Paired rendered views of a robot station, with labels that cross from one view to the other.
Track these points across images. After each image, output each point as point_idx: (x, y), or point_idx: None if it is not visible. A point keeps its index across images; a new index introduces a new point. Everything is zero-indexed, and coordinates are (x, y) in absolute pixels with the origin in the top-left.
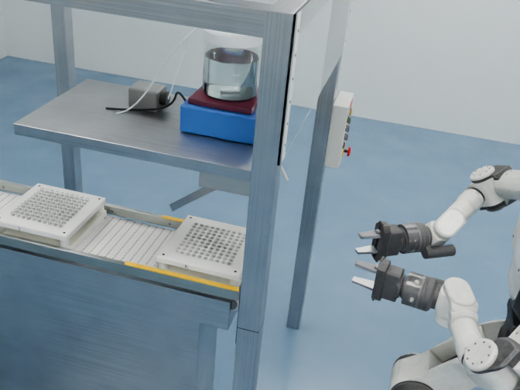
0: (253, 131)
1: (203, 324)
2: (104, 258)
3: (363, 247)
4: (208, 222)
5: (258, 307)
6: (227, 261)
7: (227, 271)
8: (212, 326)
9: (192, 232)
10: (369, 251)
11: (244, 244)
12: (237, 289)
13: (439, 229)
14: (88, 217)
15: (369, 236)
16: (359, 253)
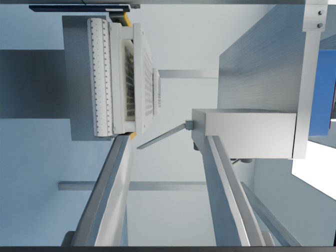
0: (324, 49)
1: (59, 62)
2: None
3: (127, 193)
4: (150, 119)
5: None
6: (145, 53)
7: (144, 33)
8: (31, 97)
9: (151, 97)
10: (114, 181)
11: (144, 93)
12: (125, 13)
13: None
14: (155, 93)
15: (231, 165)
16: (120, 139)
